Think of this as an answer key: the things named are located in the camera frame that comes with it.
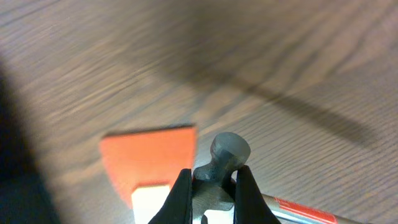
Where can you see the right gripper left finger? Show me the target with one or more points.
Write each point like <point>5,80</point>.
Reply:
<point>177,208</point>

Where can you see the dark green open box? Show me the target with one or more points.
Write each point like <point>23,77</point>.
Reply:
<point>24,197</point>

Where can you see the orange scraper wooden handle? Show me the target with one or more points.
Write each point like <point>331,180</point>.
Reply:
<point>142,165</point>

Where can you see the small claw hammer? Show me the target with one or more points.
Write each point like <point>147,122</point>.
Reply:
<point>214,186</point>

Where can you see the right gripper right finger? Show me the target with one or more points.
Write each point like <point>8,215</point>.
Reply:
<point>250,207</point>

